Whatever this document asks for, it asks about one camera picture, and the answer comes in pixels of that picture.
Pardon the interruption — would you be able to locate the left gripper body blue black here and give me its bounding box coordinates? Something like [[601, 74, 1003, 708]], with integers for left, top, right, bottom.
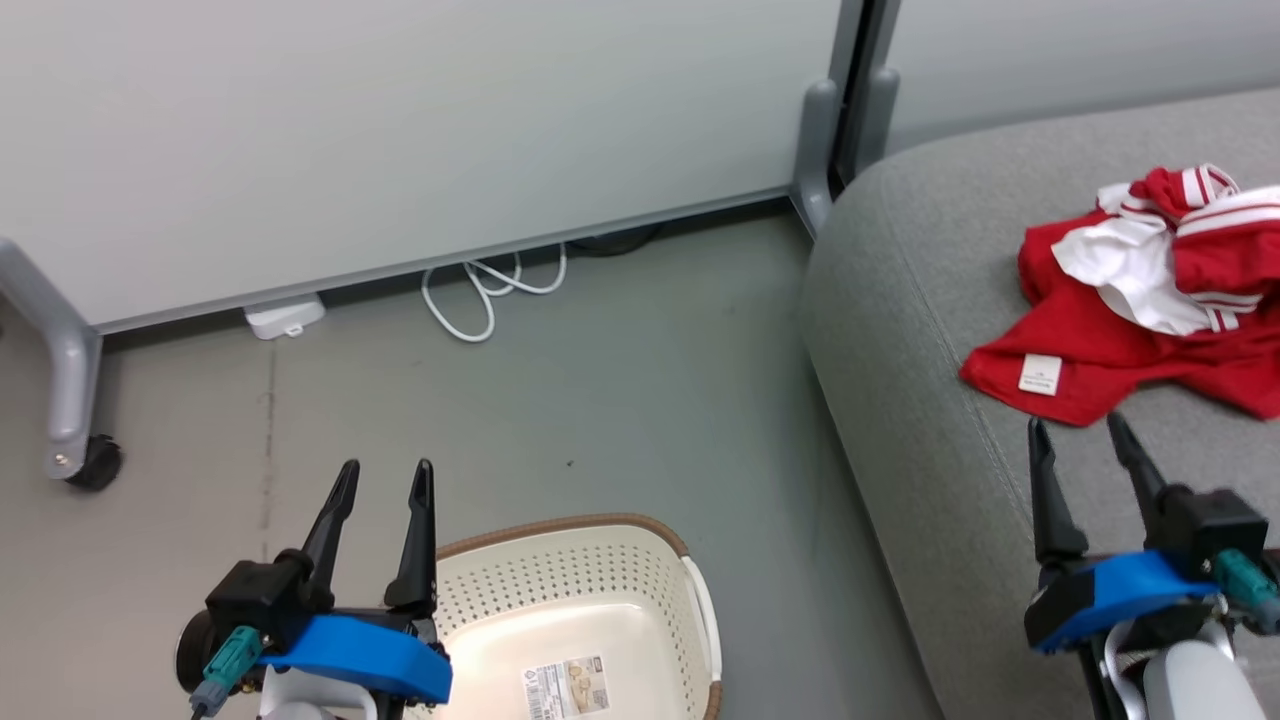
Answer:
[[175, 550, 453, 703]]

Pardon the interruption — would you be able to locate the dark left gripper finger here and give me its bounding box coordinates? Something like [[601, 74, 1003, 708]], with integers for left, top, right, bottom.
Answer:
[[300, 460, 361, 609], [385, 460, 438, 616]]

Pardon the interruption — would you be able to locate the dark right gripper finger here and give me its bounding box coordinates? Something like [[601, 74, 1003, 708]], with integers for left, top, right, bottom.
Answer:
[[1105, 412, 1166, 546], [1027, 418, 1089, 566]]

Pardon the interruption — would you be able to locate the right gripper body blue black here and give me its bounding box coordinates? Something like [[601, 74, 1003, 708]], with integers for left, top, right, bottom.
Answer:
[[1025, 487, 1269, 653]]

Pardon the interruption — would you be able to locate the plain red garment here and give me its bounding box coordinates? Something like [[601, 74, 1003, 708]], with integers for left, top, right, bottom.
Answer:
[[960, 205, 1280, 428]]

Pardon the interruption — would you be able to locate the cream perforated laundry basket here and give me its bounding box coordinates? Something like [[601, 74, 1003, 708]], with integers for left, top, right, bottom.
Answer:
[[405, 513, 724, 720]]

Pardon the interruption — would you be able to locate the barcode sticker label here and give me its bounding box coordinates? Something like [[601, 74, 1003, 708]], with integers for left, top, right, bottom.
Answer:
[[520, 655, 612, 720]]

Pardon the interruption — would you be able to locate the grey fabric sofa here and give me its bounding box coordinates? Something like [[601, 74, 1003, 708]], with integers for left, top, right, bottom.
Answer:
[[800, 85, 1280, 720]]

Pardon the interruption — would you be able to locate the white power adapter box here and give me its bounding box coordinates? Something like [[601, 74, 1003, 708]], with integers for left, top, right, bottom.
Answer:
[[243, 292, 328, 342]]

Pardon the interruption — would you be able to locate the black caster wheel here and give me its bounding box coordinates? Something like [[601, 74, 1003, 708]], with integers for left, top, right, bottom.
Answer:
[[64, 434, 125, 492]]

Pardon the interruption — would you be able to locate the grey partition leg with caster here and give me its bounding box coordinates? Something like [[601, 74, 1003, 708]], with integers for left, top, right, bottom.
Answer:
[[0, 238, 103, 483]]

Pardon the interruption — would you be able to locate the large white partition panel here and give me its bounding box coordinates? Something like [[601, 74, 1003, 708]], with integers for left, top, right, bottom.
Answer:
[[0, 0, 867, 333]]

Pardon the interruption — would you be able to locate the coiled white cable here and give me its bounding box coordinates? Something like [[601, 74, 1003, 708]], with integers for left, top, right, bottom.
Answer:
[[421, 243, 569, 344]]

